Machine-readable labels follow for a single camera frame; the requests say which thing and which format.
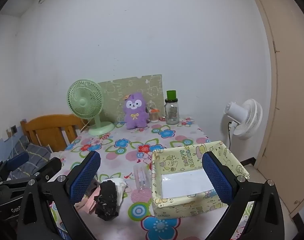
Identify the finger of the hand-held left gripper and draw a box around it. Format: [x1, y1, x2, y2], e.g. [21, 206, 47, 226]
[0, 157, 62, 188]
[0, 152, 30, 180]

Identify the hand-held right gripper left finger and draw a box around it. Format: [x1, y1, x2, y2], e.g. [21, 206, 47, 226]
[17, 151, 102, 240]

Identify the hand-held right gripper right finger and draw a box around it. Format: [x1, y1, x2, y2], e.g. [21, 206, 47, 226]
[202, 151, 285, 240]

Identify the grey knit cloth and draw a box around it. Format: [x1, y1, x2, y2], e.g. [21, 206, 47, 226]
[86, 177, 101, 198]

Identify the pink packet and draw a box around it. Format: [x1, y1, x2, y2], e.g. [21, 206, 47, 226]
[74, 194, 99, 214]

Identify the black cloth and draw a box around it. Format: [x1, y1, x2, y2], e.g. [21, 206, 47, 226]
[94, 180, 120, 221]

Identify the white face mask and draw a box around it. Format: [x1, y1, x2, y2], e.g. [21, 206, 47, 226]
[111, 178, 131, 205]

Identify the yellow printed box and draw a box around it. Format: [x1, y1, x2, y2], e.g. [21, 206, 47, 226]
[151, 141, 250, 218]

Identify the clear plastic packet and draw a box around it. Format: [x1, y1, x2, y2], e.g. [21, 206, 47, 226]
[133, 164, 152, 189]

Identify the grey plaid bedding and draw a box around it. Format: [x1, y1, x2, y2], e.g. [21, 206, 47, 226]
[7, 135, 52, 178]

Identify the white standing fan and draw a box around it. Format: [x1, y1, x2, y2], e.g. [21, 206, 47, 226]
[224, 99, 263, 155]

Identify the green desk fan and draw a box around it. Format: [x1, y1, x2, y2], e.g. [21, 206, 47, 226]
[67, 79, 115, 136]

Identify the purple plush toy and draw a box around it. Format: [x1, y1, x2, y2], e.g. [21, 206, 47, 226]
[124, 92, 150, 130]

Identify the glass jar with green lid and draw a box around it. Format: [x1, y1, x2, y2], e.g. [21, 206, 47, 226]
[164, 90, 180, 125]

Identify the cotton swab jar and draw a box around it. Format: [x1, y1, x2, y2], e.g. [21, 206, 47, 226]
[149, 108, 159, 123]

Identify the green patterned board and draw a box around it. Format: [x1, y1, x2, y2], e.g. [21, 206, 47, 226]
[97, 74, 165, 123]

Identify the beige door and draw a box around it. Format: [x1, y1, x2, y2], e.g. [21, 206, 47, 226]
[244, 0, 304, 218]

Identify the black fan cable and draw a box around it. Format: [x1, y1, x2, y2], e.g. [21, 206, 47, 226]
[227, 121, 232, 153]

